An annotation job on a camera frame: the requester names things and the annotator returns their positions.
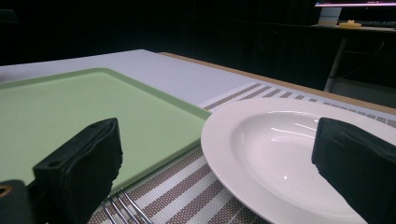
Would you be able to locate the yellow small dish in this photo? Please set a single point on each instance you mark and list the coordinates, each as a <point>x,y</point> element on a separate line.
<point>350,24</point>

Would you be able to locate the green plastic tray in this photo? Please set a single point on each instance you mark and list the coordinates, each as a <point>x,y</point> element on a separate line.
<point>77,105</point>

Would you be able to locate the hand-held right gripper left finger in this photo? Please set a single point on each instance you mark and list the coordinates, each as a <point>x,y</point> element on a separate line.
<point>84,168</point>

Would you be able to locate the silver metal fork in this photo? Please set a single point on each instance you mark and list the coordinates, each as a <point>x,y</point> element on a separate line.
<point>124,208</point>

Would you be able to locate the white deep plate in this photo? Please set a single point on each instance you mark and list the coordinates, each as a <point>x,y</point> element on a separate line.
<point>267,161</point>

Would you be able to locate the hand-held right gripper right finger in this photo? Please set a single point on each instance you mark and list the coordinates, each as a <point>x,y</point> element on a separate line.
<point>358,161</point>

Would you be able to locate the striped woven placemat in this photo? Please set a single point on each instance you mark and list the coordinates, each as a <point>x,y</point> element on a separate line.
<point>186,189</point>

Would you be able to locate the monitor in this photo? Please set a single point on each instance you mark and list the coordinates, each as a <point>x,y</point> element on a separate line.
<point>355,3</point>

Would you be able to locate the background desk with metal leg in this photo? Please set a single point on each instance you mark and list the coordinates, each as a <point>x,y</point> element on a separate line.
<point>351,49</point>

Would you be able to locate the white cup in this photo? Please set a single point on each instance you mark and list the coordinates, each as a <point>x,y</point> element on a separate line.
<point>329,16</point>

